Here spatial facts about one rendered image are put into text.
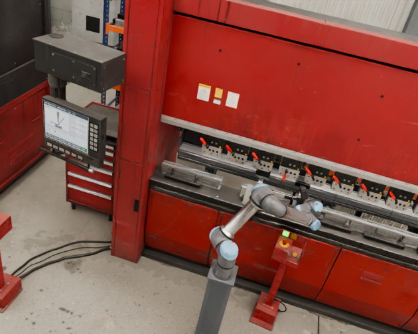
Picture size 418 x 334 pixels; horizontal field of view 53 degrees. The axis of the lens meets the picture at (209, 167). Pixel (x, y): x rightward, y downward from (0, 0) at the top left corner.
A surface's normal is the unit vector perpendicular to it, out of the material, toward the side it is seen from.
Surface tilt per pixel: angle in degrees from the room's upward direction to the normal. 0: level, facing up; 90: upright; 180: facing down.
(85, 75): 90
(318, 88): 90
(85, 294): 0
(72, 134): 90
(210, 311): 90
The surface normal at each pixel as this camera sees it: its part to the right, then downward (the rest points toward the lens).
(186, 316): 0.17, -0.82
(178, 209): -0.26, 0.50
